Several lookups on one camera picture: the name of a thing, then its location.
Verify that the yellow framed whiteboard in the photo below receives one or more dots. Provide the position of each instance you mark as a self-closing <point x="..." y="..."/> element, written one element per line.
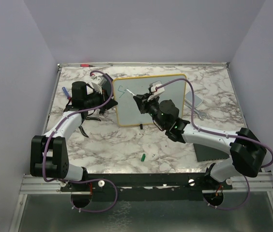
<point x="127" y="110"/>

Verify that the black multitool pliers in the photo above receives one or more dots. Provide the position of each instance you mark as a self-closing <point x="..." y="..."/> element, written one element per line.
<point x="88" y="120"/>

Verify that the black box front right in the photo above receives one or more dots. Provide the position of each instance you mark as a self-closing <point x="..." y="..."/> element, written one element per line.
<point x="204" y="153"/>

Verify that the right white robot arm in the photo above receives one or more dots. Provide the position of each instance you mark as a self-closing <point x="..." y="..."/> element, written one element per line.
<point x="244" y="148"/>

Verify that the red marker on rail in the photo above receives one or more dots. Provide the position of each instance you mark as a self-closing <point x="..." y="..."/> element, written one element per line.
<point x="86" y="65"/>

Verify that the silver wrench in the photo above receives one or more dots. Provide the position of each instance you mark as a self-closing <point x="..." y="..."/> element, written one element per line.
<point x="201" y="115"/>

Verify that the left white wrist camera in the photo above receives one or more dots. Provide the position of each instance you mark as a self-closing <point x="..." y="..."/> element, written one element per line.
<point x="97" y="83"/>

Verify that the blue handled cutters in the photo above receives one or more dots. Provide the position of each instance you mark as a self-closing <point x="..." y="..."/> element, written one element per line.
<point x="102" y="111"/>

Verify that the white whiteboard eraser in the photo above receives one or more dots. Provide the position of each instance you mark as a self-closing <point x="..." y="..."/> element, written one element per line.
<point x="188" y="99"/>

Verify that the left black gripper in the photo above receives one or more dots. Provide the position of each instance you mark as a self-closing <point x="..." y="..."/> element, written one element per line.
<point x="110" y="103"/>

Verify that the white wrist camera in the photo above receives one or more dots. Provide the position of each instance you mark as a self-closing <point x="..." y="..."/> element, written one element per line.
<point x="155" y="90"/>
<point x="97" y="83"/>

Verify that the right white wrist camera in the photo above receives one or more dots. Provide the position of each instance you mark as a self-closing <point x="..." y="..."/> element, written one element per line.
<point x="155" y="90"/>

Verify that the aluminium table frame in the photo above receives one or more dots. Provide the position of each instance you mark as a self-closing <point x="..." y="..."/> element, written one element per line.
<point x="247" y="208"/>

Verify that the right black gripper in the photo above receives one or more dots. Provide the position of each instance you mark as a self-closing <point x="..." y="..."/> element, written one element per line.
<point x="143" y="102"/>

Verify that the blue red screwdriver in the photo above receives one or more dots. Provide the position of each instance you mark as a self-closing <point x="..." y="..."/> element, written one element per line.
<point x="65" y="91"/>

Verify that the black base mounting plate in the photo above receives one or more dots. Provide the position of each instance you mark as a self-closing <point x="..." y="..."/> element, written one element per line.
<point x="148" y="187"/>

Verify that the green marker cap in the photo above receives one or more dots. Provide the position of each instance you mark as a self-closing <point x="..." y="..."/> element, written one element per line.
<point x="143" y="157"/>

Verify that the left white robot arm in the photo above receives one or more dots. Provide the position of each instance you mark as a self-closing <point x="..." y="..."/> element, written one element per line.
<point x="49" y="153"/>

